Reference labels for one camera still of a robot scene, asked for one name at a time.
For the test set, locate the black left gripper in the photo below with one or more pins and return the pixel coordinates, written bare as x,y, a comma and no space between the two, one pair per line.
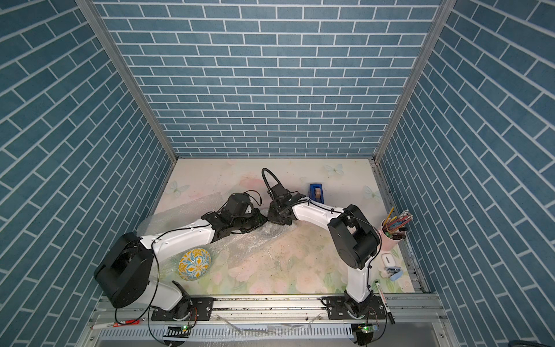
257,219

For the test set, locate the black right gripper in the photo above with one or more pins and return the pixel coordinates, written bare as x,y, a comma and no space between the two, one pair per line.
271,216

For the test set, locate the clear bubble wrap sheet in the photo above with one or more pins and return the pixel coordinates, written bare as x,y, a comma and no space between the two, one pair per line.
233,251

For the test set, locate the blue tape dispenser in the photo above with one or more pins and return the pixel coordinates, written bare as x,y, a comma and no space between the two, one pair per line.
311,189

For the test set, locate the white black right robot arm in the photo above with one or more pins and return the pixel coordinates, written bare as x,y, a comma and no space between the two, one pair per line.
356,241

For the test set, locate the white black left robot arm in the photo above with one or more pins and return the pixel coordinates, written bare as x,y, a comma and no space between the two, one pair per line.
130,271

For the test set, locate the pink pencil holder cup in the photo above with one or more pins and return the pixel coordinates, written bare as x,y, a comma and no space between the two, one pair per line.
391,239

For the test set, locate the bundle of coloured pencils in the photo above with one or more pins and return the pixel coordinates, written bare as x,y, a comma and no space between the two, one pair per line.
394,223

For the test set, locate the white small box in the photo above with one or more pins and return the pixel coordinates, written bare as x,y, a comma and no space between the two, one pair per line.
388,261

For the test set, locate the blue white stapler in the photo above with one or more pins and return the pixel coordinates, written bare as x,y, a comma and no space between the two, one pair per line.
393,273

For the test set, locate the red white marker pen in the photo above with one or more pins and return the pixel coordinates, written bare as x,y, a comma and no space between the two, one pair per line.
116,324

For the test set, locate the black marker pen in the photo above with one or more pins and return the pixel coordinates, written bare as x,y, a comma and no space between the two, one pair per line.
387,309

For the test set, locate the white vented cable duct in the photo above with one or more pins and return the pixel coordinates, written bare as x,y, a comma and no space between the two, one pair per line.
208,333

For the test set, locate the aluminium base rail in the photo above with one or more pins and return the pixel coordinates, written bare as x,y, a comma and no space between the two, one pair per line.
301,308

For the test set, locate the aluminium corner frame post left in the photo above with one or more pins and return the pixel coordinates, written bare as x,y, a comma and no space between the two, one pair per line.
101,31

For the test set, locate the aluminium corner frame post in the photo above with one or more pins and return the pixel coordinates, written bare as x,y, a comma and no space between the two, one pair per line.
101,31
429,43

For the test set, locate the aluminium corner frame post right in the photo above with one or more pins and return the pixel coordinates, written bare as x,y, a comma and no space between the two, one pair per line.
429,43

